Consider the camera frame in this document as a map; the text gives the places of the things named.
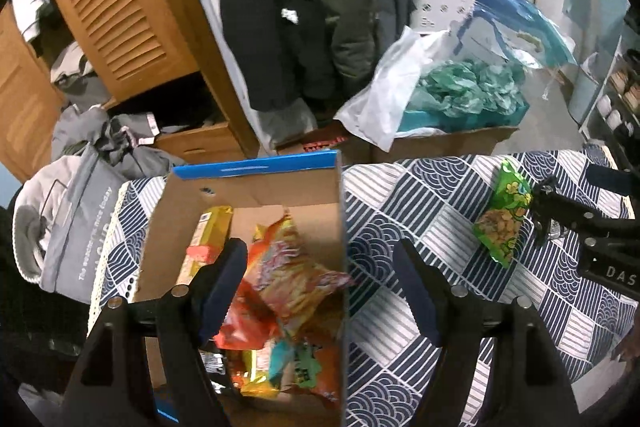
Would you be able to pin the grey tote bag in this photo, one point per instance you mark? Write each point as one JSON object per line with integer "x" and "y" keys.
{"x": 85, "y": 217}

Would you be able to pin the shoe rack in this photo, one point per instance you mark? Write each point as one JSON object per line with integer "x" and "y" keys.
{"x": 620, "y": 97}

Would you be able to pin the crinkled orange yellow snack packet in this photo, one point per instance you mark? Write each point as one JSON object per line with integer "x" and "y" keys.
{"x": 295, "y": 267}

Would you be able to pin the green peanut snack packet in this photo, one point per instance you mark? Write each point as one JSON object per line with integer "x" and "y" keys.
{"x": 505, "y": 217}

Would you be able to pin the blue white patterned tablecloth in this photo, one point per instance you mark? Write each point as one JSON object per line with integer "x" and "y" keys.
{"x": 425, "y": 207}

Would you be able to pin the blue cardboard box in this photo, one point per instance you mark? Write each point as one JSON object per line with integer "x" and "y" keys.
{"x": 250, "y": 187}

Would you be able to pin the white plastic bag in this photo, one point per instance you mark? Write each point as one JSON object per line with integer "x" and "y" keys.
{"x": 380, "y": 102}

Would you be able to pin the person's right hand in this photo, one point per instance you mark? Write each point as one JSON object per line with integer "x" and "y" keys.
{"x": 631, "y": 344}

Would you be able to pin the brown cardboard carton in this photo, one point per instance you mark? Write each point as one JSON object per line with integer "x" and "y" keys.
{"x": 450, "y": 144}

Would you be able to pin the heap of grey clothes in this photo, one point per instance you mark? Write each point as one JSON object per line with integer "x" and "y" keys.
{"x": 95, "y": 127}

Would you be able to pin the red snack packet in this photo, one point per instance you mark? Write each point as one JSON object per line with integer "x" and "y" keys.
{"x": 245, "y": 322}

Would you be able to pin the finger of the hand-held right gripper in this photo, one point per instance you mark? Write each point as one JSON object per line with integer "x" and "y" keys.
{"x": 610, "y": 180}
{"x": 560, "y": 212}

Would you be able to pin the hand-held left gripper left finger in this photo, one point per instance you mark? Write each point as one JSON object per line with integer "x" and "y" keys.
{"x": 225, "y": 287}

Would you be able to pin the teal snack packet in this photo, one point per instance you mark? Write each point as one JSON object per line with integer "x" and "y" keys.
{"x": 287, "y": 359}

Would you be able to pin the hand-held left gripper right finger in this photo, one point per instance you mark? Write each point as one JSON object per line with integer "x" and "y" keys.
{"x": 417, "y": 292}

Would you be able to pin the long yellow biscuit packet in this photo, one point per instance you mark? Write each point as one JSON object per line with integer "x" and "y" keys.
{"x": 210, "y": 227}
{"x": 257, "y": 377}

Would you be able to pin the blue plastic bag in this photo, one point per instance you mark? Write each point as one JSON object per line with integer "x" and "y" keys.
{"x": 510, "y": 7}

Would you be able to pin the pile of teal packets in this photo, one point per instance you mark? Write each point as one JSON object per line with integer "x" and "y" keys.
{"x": 465, "y": 92}

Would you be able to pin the dark hanging coat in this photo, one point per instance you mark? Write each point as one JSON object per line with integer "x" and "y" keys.
{"x": 255, "y": 7}

